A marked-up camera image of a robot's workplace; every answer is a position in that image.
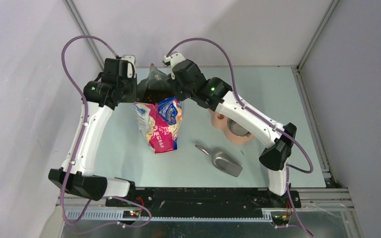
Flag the colourful pet food bag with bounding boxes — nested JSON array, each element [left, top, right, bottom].
[[133, 65, 183, 154]]

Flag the metal food scoop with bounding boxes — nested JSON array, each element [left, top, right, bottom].
[[195, 145, 243, 178]]

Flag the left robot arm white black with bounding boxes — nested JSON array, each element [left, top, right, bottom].
[[48, 55, 137, 207]]

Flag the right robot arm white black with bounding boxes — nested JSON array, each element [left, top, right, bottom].
[[164, 59, 297, 207]]

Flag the brown pet food kibble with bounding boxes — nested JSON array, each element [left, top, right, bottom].
[[142, 90, 170, 104]]

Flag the pink double pet feeder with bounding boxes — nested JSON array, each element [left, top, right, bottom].
[[208, 110, 254, 145]]

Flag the near steel bowl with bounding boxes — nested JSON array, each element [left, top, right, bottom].
[[227, 119, 251, 137]]

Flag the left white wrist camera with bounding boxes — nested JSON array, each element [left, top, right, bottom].
[[121, 55, 136, 78]]

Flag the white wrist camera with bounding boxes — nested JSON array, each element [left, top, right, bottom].
[[162, 52, 186, 68], [121, 55, 136, 78]]

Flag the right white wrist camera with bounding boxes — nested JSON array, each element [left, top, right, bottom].
[[162, 52, 186, 68]]

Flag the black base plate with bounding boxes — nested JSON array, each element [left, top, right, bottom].
[[105, 186, 301, 218]]

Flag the aluminium frame rail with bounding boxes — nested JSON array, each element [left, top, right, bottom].
[[56, 187, 356, 224]]

